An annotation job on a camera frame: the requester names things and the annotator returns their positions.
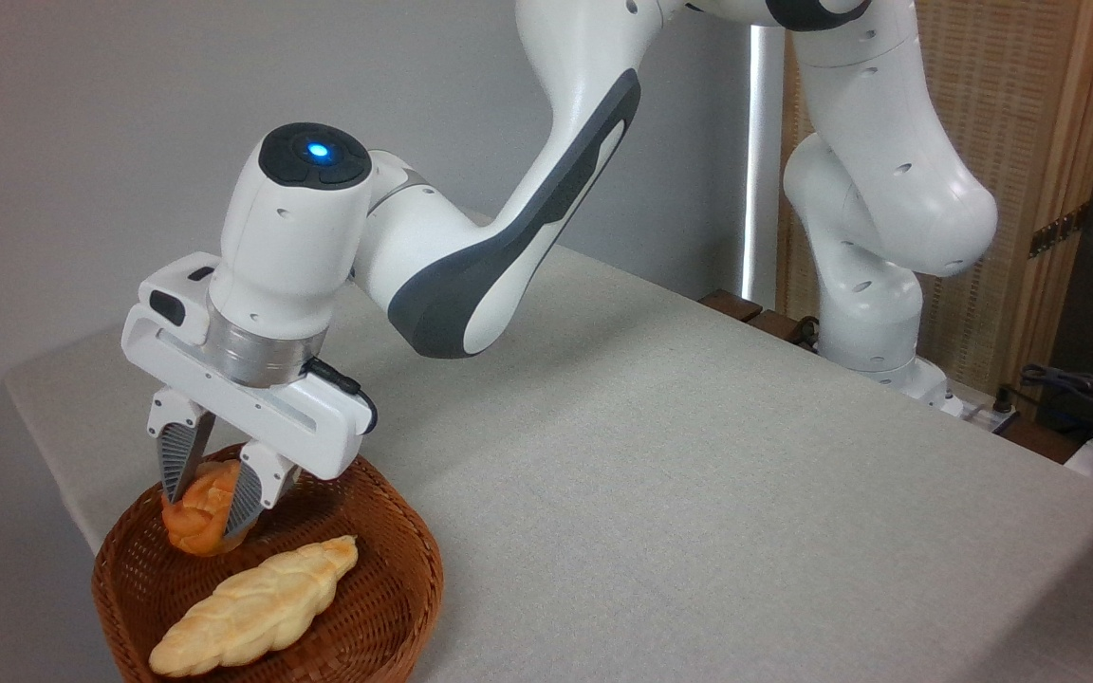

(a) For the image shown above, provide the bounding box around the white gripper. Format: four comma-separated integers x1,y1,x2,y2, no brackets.
121,304,379,542

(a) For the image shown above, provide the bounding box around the long braided pale bread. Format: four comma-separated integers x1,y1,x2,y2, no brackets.
148,535,359,678

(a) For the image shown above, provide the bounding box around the bright white vertical strip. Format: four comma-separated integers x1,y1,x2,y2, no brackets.
741,24,787,303

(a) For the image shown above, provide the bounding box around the wood and rattan folding screen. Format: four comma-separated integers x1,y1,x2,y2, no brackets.
776,0,1093,399

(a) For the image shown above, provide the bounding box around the dark brown wooden slat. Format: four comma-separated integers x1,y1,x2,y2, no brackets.
698,289,764,323
746,308,818,348

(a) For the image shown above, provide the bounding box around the metal screen hinge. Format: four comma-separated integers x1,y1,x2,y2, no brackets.
1028,203,1090,259

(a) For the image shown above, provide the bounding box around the black cable bundle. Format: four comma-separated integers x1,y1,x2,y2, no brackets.
1019,364,1093,430

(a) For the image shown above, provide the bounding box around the round orange bread roll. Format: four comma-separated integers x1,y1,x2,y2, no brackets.
160,460,254,558

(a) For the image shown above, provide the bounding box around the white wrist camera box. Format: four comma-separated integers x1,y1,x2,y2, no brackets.
137,251,223,347

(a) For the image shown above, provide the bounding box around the grey tablecloth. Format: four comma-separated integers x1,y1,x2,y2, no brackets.
4,213,1093,683

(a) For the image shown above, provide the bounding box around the brown wicker basket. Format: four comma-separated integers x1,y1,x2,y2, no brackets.
91,443,445,683

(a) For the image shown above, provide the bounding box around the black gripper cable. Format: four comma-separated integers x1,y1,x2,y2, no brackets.
305,357,380,436

